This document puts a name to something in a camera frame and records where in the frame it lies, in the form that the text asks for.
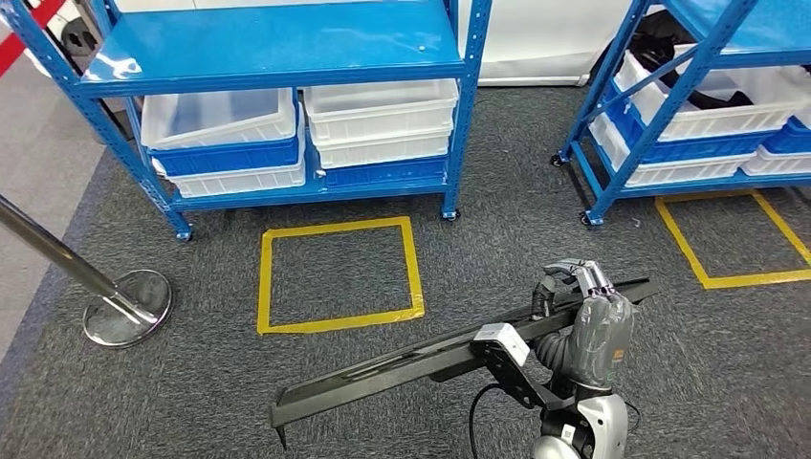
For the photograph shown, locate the red barrier belt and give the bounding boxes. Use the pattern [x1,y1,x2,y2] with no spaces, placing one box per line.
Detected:
[0,0,66,78]

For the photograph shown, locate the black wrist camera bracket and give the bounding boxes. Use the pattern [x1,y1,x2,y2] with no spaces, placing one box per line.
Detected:
[484,344,577,412]

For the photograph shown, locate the translucent white plastic bin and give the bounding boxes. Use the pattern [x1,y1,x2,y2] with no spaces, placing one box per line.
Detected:
[140,88,299,152]

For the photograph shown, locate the blue metal shelf rack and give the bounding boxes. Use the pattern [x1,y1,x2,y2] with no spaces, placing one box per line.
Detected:
[551,0,811,228]
[0,0,494,242]

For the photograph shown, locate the black parts in bin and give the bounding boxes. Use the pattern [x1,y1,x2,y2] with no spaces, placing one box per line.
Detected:
[626,9,756,110]

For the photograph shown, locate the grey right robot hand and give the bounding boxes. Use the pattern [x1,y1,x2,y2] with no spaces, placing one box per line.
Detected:
[531,258,636,391]

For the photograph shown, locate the chrome stanchion post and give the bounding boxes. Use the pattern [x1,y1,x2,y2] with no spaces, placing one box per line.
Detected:
[0,194,173,349]

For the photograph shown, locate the white car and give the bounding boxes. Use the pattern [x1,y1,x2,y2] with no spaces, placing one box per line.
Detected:
[37,0,635,88]

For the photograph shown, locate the long black plastic part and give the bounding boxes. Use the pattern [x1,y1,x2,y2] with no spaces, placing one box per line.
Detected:
[269,276,660,452]

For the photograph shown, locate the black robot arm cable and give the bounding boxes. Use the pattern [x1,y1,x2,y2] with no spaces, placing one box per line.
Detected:
[469,382,508,459]

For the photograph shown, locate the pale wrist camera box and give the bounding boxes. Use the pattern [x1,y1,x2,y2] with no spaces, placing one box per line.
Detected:
[471,322,532,368]

